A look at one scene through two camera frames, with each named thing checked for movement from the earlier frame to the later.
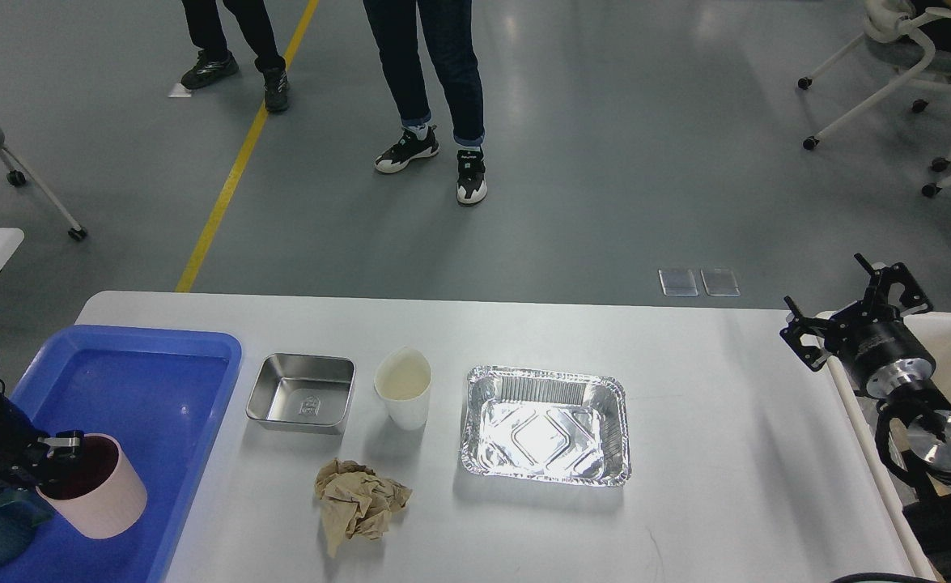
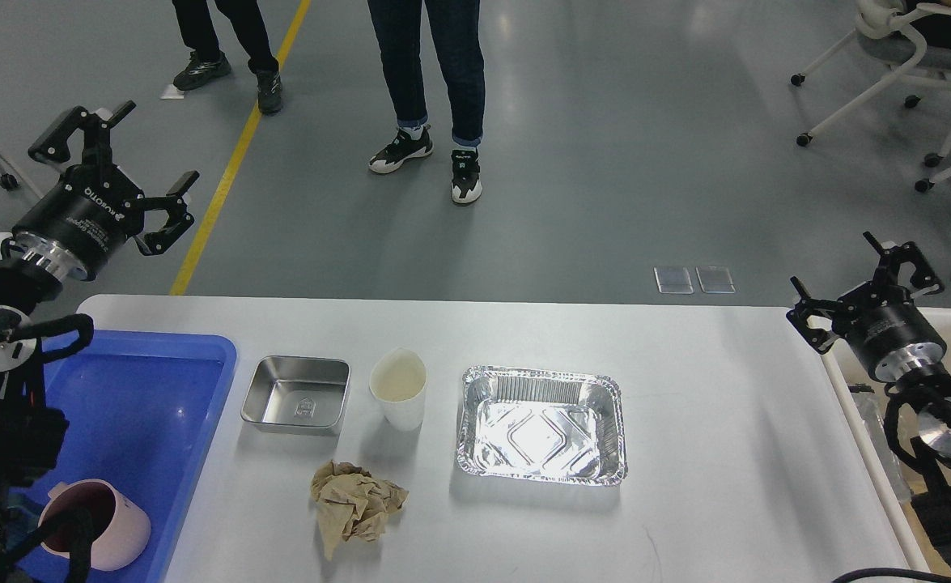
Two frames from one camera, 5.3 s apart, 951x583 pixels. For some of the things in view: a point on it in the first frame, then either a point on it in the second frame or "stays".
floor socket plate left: (678, 282) stays
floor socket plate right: (720, 282) stays
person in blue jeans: (398, 31) stays
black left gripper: (11, 454) -> (79, 222)
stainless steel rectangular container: (303, 391) stays
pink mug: (99, 491) -> (120, 530)
